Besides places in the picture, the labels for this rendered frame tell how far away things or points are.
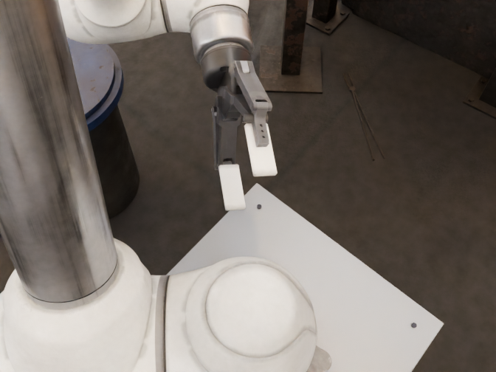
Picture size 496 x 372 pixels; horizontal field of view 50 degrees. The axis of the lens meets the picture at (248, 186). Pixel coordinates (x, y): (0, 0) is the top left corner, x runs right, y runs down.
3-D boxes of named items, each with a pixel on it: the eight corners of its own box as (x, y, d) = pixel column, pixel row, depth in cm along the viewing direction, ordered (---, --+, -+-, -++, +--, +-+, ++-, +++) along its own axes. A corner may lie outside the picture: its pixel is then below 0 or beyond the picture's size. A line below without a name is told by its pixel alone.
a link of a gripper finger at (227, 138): (218, 97, 76) (215, 94, 78) (215, 170, 80) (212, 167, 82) (244, 97, 78) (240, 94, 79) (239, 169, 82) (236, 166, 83)
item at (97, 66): (95, 121, 162) (51, 5, 125) (174, 175, 152) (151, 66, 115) (11, 193, 148) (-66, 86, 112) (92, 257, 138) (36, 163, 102)
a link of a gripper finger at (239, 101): (245, 94, 77) (246, 85, 77) (272, 123, 68) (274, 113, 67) (219, 94, 76) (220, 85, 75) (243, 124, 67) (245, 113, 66)
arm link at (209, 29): (239, 43, 86) (245, 75, 84) (184, 41, 83) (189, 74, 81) (257, 7, 78) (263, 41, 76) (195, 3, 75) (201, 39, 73)
